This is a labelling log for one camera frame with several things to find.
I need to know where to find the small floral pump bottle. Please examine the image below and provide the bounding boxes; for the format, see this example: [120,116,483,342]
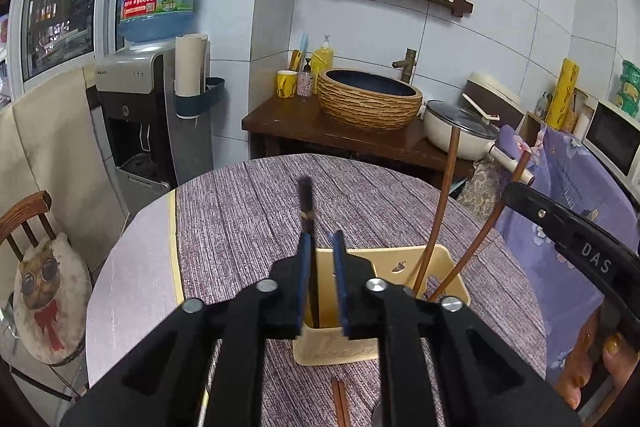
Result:
[297,58,316,97]

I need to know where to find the brown patterned cloth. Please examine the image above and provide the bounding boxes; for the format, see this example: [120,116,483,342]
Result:
[457,159,506,208]

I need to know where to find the dark wooden counter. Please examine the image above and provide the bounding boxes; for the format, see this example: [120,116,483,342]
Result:
[241,94,477,194]

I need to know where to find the grey striped tablecloth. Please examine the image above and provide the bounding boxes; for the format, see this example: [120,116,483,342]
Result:
[172,154,549,427]

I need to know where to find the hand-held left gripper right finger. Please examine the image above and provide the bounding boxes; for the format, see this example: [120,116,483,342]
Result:
[332,230,584,427]

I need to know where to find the pale lilac tablecloth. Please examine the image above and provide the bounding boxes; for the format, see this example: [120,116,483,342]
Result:
[85,191,184,389]

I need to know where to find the white paper roll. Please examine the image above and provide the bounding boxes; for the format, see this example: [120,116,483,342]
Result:
[174,33,210,98]

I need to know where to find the yellow mug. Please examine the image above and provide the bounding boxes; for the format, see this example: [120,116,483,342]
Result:
[276,69,300,99]

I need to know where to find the beige cloth screen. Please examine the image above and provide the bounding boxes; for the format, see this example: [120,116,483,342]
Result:
[0,66,132,269]

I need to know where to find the woven pattern wash basin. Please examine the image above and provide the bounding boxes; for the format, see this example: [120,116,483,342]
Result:
[316,67,425,132]

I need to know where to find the cream pan with lid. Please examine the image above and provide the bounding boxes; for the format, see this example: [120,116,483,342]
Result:
[422,99,536,186]

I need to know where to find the dark blue wall holder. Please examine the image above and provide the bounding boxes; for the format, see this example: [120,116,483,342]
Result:
[173,77,226,120]

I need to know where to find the white microwave oven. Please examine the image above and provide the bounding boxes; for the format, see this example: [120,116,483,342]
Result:
[582,99,640,194]

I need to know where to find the person's right hand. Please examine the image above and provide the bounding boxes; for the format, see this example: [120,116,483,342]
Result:
[556,306,640,411]

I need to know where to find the toothbrushes in mug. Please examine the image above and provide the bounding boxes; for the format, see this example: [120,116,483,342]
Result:
[288,31,310,72]

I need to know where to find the yellow soap pump bottle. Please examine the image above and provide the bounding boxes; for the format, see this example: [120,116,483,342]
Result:
[312,35,335,76]

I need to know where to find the cat print seat cushion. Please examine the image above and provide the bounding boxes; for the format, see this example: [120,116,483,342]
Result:
[12,232,94,366]

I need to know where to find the stack of green cups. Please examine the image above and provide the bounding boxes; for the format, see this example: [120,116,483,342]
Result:
[617,59,640,118]

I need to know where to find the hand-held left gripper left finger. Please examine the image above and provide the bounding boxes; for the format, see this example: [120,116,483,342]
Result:
[60,231,317,427]

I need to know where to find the yellow wrap roll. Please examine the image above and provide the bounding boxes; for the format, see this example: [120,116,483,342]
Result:
[544,58,581,130]

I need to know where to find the cream perforated utensil holder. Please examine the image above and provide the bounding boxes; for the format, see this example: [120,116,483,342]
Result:
[292,244,471,366]

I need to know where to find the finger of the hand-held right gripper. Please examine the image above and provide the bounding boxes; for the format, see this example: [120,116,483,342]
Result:
[502,182,576,248]

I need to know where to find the grey water dispenser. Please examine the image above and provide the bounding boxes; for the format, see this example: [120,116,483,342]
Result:
[94,40,211,219]

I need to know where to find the purple floral cloth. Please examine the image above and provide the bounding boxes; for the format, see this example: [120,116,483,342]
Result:
[492,124,640,384]

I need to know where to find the white rice spoon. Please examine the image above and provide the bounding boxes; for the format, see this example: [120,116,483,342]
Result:
[460,93,501,123]

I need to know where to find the cream brown rice cooker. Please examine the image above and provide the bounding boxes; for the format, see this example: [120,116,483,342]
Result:
[464,72,526,134]

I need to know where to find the wooden chair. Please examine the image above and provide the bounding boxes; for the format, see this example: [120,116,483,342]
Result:
[0,190,97,400]

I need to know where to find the bronze faucet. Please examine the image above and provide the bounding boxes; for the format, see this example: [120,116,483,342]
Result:
[391,48,418,84]

